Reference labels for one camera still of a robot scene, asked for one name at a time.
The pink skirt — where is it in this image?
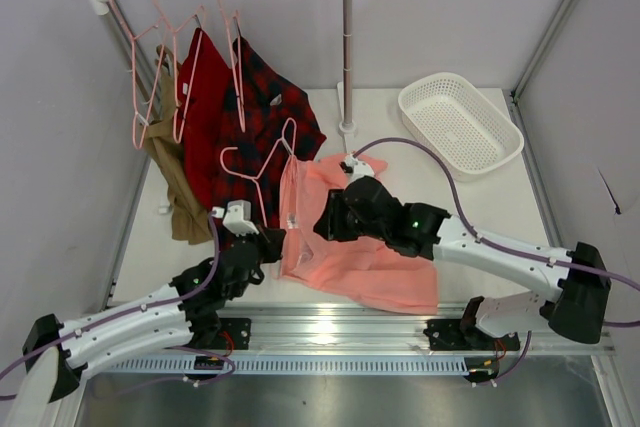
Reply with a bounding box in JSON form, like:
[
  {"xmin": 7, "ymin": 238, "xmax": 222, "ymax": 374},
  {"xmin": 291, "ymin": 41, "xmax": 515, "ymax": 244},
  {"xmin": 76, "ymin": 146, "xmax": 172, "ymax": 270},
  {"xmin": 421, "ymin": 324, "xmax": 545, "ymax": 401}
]
[{"xmin": 279, "ymin": 154, "xmax": 439, "ymax": 315}]

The pink wire hanger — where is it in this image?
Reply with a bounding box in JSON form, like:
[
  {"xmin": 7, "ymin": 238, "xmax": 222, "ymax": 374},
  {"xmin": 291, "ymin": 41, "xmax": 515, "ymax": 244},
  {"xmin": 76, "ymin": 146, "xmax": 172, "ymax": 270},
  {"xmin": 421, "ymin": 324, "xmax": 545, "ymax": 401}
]
[
  {"xmin": 142, "ymin": 0, "xmax": 206, "ymax": 144},
  {"xmin": 216, "ymin": 0, "xmax": 246, "ymax": 132},
  {"xmin": 219, "ymin": 117, "xmax": 301, "ymax": 278},
  {"xmin": 108, "ymin": 0, "xmax": 166, "ymax": 150}
]

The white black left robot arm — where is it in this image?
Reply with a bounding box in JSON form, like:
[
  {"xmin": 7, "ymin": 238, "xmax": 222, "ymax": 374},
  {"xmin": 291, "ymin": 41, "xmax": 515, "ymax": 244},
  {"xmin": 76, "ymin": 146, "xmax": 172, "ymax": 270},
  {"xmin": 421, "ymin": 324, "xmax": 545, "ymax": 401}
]
[{"xmin": 22, "ymin": 227, "xmax": 285, "ymax": 401}]

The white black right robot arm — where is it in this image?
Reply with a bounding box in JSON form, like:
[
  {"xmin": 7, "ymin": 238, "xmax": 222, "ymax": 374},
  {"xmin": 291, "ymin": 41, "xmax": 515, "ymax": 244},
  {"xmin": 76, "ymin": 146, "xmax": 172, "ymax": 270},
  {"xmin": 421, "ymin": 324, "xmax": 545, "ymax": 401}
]
[{"xmin": 313, "ymin": 177, "xmax": 611, "ymax": 344}]

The red black plaid skirt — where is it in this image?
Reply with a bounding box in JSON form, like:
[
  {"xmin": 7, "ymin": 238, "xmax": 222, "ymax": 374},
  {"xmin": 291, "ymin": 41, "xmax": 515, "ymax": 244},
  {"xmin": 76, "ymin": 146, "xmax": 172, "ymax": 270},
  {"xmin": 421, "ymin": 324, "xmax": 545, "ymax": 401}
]
[{"xmin": 209, "ymin": 37, "xmax": 326, "ymax": 228}]

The plain red skirt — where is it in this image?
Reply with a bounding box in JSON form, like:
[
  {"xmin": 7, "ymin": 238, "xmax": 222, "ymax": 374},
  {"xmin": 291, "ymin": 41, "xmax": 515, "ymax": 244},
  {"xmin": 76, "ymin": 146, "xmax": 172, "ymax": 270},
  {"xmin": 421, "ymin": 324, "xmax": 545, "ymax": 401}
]
[{"xmin": 178, "ymin": 28, "xmax": 231, "ymax": 209}]

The tan brown garment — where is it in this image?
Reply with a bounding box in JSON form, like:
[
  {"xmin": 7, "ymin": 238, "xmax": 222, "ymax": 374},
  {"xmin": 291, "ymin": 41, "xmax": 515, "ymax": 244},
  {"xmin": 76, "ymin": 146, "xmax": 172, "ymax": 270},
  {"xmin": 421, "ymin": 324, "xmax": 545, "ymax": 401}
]
[{"xmin": 143, "ymin": 45, "xmax": 212, "ymax": 245}]

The white perforated plastic basket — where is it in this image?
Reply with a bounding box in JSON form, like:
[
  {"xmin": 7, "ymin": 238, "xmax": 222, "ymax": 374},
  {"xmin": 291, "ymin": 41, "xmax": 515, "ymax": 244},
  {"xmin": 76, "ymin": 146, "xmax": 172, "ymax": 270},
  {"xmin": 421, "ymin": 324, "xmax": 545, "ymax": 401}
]
[{"xmin": 398, "ymin": 72, "xmax": 524, "ymax": 181}]

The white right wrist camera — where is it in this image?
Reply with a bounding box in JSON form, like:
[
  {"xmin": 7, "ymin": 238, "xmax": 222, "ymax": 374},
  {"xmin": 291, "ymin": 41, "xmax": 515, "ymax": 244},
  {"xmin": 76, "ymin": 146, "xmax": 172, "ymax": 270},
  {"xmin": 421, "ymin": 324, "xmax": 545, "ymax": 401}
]
[{"xmin": 339, "ymin": 153, "xmax": 375, "ymax": 184}]

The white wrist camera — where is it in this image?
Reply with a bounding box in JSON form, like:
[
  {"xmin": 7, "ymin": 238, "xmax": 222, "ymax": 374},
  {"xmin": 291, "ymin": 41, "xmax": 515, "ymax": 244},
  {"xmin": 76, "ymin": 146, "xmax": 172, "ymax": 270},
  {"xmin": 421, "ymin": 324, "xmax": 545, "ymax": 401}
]
[
  {"xmin": 209, "ymin": 200, "xmax": 259, "ymax": 237},
  {"xmin": 339, "ymin": 153, "xmax": 375, "ymax": 184}
]

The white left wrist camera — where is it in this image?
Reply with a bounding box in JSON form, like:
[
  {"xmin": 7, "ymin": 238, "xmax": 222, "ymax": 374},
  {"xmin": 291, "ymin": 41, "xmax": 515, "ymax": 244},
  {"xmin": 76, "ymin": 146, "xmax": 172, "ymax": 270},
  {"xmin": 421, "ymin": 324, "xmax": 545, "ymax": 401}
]
[{"xmin": 209, "ymin": 200, "xmax": 259, "ymax": 237}]

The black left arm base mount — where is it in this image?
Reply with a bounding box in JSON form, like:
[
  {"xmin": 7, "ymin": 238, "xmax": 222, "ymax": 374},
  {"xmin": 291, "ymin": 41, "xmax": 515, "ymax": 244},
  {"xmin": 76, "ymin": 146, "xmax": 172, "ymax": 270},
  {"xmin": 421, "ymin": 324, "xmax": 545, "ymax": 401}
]
[{"xmin": 183, "ymin": 307, "xmax": 252, "ymax": 352}]

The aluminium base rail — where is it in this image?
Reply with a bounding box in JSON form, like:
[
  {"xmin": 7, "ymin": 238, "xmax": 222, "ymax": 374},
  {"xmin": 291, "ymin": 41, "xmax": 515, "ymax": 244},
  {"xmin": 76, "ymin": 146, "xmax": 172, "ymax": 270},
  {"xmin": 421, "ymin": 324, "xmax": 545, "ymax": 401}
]
[{"xmin": 69, "ymin": 302, "xmax": 614, "ymax": 356}]

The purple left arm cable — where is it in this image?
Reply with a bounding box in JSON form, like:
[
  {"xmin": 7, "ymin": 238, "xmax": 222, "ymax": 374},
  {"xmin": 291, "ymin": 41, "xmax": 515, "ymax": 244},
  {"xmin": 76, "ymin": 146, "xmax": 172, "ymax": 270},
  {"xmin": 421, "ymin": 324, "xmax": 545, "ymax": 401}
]
[{"xmin": 0, "ymin": 207, "xmax": 236, "ymax": 401}]

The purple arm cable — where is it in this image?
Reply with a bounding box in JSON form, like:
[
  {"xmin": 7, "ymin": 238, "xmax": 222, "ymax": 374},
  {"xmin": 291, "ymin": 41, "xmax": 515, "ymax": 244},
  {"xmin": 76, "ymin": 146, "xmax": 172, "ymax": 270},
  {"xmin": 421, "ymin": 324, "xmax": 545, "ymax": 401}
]
[
  {"xmin": 0, "ymin": 207, "xmax": 236, "ymax": 401},
  {"xmin": 352, "ymin": 137, "xmax": 640, "ymax": 388}
]

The white slotted cable duct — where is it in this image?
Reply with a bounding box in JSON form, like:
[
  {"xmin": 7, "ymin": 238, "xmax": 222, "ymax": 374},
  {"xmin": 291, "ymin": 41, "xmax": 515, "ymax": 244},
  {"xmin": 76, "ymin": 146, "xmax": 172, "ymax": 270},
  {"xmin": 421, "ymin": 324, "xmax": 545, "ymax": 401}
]
[{"xmin": 107, "ymin": 352, "xmax": 468, "ymax": 376}]

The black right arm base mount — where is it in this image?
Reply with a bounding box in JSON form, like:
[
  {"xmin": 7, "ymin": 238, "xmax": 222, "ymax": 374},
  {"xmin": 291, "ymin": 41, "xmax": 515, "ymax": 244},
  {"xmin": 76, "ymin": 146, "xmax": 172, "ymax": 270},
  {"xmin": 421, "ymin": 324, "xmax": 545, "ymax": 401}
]
[{"xmin": 423, "ymin": 296, "xmax": 520, "ymax": 353}]

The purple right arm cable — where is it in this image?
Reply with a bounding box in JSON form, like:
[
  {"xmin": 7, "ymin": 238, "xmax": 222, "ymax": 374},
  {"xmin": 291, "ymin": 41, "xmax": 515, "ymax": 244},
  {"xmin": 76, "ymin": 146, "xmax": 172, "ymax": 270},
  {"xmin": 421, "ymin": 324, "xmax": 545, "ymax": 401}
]
[{"xmin": 352, "ymin": 137, "xmax": 640, "ymax": 388}]

